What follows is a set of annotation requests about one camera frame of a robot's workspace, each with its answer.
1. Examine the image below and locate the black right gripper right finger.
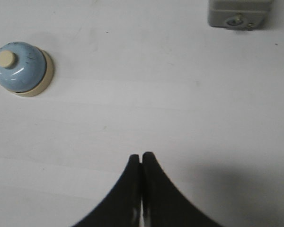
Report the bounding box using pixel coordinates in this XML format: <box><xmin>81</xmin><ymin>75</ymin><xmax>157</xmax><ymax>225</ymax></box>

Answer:
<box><xmin>142</xmin><ymin>152</ymin><xmax>220</xmax><ymax>227</ymax></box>

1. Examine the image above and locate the grey push button control box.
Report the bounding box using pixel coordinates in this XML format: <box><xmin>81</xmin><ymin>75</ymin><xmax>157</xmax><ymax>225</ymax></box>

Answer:
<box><xmin>208</xmin><ymin>0</ymin><xmax>273</xmax><ymax>30</ymax></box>

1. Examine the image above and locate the blue and cream desk bell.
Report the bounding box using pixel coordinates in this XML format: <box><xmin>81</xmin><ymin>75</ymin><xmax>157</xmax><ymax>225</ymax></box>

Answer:
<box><xmin>0</xmin><ymin>42</ymin><xmax>55</xmax><ymax>97</ymax></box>

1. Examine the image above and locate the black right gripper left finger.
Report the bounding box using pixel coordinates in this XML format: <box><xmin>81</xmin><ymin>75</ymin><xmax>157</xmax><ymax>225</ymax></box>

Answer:
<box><xmin>75</xmin><ymin>154</ymin><xmax>142</xmax><ymax>227</ymax></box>

